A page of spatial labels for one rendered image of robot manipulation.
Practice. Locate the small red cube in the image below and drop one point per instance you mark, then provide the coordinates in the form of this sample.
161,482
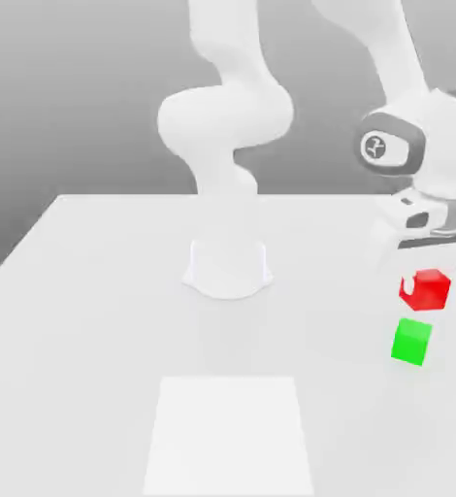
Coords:
429,291

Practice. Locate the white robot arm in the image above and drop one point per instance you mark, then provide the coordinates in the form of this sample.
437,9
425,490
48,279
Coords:
228,116

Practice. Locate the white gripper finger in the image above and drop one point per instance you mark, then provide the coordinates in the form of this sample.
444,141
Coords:
408,286

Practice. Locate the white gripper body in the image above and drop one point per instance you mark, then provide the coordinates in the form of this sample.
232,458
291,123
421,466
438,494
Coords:
433,257

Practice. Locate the small green cube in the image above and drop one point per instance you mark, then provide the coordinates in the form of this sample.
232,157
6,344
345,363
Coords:
410,343

